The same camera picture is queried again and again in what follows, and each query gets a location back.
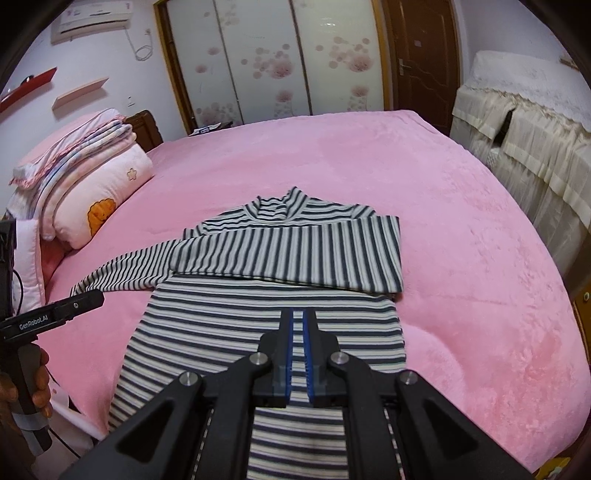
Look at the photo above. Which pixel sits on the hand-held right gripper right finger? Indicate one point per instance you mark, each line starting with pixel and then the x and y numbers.
pixel 309 350

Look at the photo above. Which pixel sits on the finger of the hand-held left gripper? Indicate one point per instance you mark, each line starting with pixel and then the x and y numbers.
pixel 78 304

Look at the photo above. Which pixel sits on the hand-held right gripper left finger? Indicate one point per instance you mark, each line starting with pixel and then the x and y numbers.
pixel 288 350

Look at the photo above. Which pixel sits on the striped long-sleeve shirt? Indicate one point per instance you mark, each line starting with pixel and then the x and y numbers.
pixel 277 249

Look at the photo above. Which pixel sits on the person's left hand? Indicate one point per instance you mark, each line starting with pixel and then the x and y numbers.
pixel 44 383

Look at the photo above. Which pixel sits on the white pink-trimmed cushion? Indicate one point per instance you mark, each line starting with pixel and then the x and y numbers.
pixel 30 263

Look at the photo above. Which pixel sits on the folded pastel striped quilt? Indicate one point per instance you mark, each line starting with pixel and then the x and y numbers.
pixel 83 147

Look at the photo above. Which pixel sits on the pink lace-edged pillow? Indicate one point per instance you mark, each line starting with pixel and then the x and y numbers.
pixel 60 134

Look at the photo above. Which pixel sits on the brown wooden headboard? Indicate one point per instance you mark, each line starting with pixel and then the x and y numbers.
pixel 145 129

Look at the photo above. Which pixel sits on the pink fleece bed blanket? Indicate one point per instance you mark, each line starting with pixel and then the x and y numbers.
pixel 323 152

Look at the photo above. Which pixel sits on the small box beside bed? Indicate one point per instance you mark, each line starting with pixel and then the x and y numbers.
pixel 210 129

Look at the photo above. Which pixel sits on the white air conditioner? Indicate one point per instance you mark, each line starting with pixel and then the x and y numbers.
pixel 87 21

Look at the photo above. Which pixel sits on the cream pleated furniture cover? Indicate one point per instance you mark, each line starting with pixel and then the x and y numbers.
pixel 531 166

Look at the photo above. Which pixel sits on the floral sliding-door wardrobe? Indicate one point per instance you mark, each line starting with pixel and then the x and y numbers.
pixel 268 60

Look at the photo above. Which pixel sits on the dark brown wooden door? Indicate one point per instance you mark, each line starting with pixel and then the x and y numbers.
pixel 425 55

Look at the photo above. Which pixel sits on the white lace cover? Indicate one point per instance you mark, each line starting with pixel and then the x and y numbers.
pixel 531 83

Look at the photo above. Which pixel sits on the pink wall shelf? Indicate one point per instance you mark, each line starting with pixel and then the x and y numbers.
pixel 78 94

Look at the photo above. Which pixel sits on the red wall shelf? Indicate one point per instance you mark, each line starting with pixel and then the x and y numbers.
pixel 27 87

